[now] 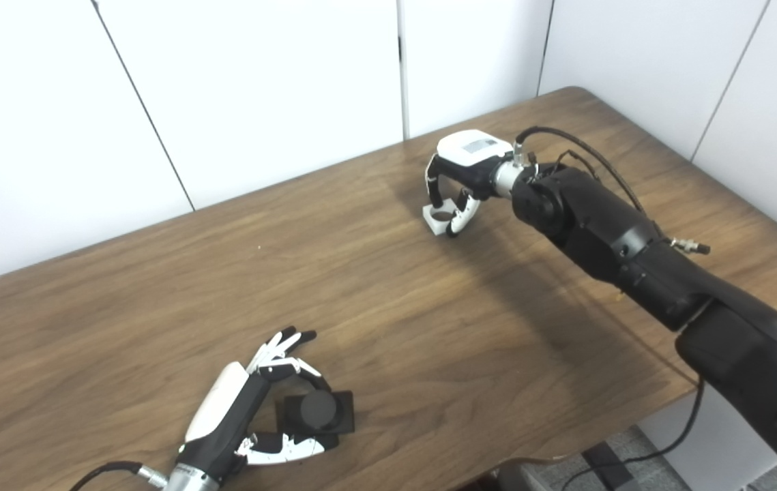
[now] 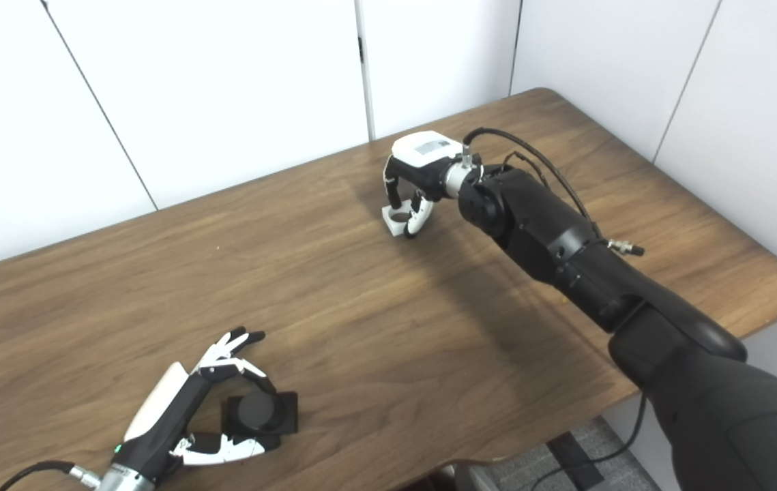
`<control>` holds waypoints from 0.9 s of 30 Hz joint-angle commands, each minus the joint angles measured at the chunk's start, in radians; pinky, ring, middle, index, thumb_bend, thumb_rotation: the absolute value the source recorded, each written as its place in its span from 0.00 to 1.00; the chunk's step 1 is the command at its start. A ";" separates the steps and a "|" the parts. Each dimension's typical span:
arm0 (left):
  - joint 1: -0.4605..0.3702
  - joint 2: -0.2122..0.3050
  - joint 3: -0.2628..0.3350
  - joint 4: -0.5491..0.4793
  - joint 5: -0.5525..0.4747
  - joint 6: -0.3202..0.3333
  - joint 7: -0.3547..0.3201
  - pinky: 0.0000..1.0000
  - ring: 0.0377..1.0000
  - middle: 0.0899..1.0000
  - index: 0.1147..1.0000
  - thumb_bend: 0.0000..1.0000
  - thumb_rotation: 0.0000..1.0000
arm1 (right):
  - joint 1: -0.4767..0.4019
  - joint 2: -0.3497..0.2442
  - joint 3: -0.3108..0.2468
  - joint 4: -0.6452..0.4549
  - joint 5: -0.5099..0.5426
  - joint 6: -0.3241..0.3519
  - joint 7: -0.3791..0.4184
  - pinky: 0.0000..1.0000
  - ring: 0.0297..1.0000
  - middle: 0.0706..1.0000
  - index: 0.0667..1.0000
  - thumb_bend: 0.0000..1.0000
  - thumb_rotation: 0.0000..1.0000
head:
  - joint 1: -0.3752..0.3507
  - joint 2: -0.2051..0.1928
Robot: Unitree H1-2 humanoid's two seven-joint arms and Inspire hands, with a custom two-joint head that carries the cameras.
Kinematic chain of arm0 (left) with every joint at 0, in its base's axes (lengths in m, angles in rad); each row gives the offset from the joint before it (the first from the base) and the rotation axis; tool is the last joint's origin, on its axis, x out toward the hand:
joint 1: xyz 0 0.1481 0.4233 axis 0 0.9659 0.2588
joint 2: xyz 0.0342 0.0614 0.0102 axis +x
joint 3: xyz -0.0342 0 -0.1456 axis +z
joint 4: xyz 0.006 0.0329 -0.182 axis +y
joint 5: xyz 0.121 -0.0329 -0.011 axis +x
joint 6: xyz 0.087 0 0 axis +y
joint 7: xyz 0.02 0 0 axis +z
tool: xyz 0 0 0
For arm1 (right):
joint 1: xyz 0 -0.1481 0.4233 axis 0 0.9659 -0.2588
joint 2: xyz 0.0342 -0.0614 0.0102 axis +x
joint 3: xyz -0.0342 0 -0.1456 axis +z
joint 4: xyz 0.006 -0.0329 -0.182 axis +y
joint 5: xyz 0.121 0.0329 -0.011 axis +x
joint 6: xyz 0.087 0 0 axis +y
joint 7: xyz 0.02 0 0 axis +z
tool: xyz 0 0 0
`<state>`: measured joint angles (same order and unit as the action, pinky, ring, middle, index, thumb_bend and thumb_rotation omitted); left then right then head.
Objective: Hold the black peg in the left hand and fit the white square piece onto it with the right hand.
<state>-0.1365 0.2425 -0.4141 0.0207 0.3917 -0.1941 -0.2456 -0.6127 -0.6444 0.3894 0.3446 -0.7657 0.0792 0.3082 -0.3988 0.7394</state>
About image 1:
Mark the white square piece with hole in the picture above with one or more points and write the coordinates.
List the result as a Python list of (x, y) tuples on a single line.
[(437, 225)]

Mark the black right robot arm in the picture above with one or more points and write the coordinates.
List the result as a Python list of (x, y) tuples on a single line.
[(640, 259)]

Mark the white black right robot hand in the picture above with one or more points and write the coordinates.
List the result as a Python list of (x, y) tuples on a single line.
[(473, 153)]

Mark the dark grey stand under table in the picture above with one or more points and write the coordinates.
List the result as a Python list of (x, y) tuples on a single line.
[(511, 477)]

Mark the black table foot bar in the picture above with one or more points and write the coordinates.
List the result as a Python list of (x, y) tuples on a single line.
[(606, 467)]

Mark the black peg with square base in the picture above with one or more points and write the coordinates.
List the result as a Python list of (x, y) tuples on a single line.
[(320, 409)]

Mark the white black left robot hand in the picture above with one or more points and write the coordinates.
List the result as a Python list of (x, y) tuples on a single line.
[(231, 402)]

